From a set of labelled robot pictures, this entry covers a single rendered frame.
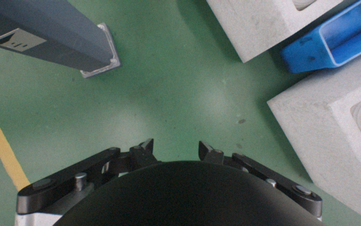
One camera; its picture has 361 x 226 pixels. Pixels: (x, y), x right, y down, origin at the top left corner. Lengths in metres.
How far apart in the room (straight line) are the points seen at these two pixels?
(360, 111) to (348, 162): 0.13
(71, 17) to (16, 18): 0.11
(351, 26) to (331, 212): 0.69
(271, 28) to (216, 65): 0.17
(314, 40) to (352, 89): 0.14
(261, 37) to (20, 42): 0.49
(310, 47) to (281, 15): 0.17
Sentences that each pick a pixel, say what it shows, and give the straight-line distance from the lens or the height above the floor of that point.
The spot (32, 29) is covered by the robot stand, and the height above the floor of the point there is 0.22.
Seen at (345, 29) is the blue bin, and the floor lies 0.00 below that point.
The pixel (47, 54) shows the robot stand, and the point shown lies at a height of 0.16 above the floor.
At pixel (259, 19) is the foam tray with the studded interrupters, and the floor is 0.13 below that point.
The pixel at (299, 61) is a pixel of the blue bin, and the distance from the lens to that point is 0.52.
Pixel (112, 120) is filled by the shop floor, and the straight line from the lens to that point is 0.51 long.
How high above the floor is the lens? 0.42
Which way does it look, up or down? 82 degrees down
